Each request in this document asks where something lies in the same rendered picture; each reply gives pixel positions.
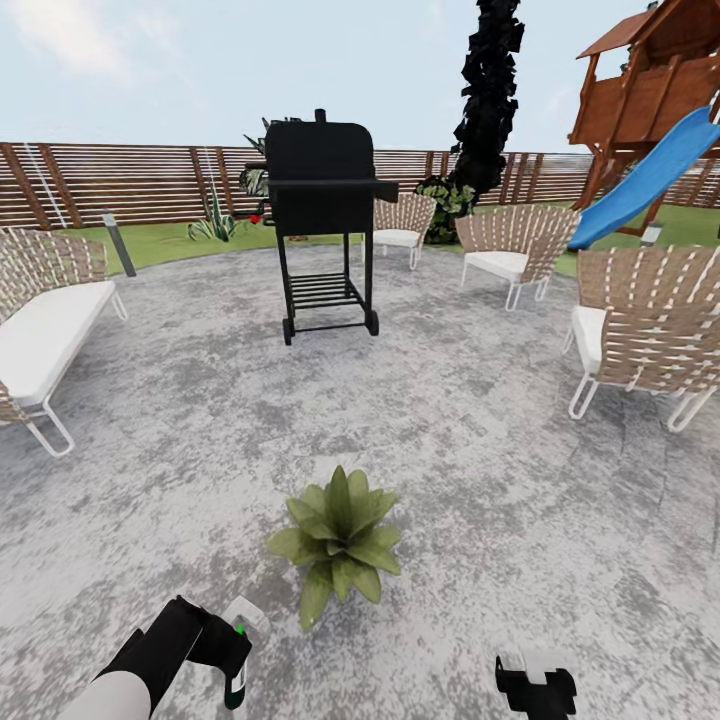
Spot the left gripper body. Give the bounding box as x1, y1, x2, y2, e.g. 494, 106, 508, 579
198, 615, 252, 679

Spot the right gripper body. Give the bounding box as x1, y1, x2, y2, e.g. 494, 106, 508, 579
498, 666, 576, 720

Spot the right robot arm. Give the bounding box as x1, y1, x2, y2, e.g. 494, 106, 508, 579
495, 648, 577, 720

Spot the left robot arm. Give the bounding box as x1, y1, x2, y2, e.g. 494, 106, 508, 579
58, 594, 269, 720

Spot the insectifuge atomizer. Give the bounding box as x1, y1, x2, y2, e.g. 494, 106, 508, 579
224, 662, 247, 710

